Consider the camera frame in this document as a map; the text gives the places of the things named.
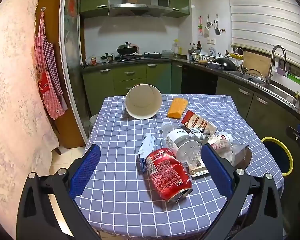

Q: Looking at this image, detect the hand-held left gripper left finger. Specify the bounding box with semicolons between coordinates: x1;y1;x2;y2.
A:
16;144;102;240

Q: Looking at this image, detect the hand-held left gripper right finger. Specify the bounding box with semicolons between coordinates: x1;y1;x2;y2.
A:
199;143;283;240

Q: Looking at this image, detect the beige box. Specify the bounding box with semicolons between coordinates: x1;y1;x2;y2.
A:
189;164;209;177

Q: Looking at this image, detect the clear plastic packaging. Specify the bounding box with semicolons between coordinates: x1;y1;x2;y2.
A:
222;142;252;169

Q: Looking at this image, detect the yellow-rimmed black trash bin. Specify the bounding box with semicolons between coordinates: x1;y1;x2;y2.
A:
261;137;294;177

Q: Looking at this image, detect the small white red-label bottle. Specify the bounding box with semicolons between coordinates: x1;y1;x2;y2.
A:
206;133;233;153

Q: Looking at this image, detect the clear plastic water bottle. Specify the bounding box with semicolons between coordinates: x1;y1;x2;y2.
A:
161;122;205;169

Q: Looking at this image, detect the crushed red soda can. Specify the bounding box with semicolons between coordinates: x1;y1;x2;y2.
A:
145;148;193;203

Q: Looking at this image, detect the red and white carton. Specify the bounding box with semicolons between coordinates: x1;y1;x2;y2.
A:
181;110;218;134

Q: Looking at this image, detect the white and blue tube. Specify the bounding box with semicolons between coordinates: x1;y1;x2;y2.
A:
138;133;156;172

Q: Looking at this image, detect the orange sponge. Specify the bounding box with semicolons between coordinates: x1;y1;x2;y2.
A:
166;97;188;119

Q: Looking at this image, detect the white paper bucket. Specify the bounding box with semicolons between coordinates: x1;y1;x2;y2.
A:
125;84;163;120

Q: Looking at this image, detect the steel kitchen sink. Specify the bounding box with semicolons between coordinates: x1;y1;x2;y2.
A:
225;70;300;108

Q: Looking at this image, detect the white floor bucket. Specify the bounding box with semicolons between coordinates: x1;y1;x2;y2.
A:
89;114;98;130

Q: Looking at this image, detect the blue checked tablecloth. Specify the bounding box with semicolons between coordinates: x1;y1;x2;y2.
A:
75;94;285;232

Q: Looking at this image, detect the green tray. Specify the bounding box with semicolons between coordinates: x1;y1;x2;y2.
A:
286;71;300;84

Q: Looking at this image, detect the glass pot lid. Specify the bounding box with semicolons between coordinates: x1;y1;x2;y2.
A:
241;69;265;83

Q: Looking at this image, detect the tall steel faucet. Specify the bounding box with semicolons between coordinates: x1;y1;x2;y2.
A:
265;45;287;85

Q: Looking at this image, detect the wooden cutting board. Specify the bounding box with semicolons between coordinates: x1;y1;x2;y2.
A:
242;51;272;77

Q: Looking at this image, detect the small curved steel faucet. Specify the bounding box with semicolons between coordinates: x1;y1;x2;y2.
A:
234;47;245;72

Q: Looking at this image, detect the red checked apron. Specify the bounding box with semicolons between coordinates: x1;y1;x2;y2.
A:
34;11;68;120

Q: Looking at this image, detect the dish rack with dishes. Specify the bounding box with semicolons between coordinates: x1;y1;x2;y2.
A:
190;47;225;62

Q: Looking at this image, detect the small steel pot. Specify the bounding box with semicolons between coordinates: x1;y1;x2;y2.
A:
101;52;115;63

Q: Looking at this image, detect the white window blind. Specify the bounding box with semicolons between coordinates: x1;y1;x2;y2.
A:
226;0;300;64

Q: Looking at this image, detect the black gas stove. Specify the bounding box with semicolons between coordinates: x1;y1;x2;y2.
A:
114;52;162;62

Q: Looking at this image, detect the black wok with lid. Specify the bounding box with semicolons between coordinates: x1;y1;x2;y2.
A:
117;42;138;55

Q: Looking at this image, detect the black hanging spatula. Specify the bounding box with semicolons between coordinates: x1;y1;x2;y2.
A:
214;14;221;35

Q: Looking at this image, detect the glass sliding door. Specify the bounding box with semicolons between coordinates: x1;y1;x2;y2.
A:
59;0;90;143

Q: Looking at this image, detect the white hanging spatula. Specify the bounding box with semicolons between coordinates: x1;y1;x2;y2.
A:
204;15;212;37

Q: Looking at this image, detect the steel range hood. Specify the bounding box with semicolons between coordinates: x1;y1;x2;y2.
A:
109;0;174;18

